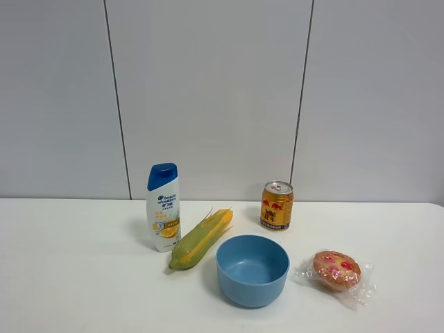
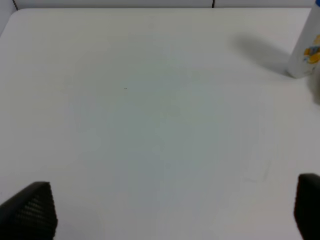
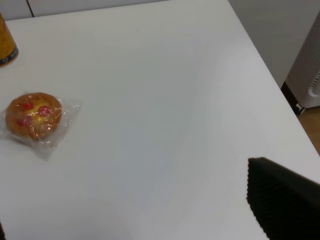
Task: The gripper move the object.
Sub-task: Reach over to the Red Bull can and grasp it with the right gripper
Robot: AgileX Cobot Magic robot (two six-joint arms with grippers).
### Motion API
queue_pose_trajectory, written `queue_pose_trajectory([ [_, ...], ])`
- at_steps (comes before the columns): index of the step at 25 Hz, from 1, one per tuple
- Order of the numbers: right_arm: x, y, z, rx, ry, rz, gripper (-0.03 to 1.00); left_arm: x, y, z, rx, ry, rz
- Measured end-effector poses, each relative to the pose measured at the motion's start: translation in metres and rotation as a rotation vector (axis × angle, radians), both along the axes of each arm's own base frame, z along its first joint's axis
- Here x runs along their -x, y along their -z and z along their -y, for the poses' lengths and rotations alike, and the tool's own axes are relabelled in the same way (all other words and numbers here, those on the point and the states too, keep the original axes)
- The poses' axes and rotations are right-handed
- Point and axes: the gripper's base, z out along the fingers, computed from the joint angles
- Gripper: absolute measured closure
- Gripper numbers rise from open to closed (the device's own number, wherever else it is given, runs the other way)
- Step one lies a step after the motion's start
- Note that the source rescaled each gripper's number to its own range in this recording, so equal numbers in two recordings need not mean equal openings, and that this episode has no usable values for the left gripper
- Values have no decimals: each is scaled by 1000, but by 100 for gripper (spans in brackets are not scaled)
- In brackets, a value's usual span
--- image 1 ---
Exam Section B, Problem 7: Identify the gold Red Bull can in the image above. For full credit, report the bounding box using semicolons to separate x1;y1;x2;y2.
260;180;294;232

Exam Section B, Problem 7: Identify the white blue shampoo bottle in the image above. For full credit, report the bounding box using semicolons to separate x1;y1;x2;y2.
146;163;181;253

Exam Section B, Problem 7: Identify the toy corn cob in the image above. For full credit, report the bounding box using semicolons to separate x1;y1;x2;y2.
168;208;234;271

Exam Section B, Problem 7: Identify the blue plastic bowl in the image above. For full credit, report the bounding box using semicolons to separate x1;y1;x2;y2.
215;234;291;308

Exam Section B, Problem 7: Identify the plastic wrapped muffin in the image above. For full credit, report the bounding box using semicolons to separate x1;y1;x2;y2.
292;250;377;310

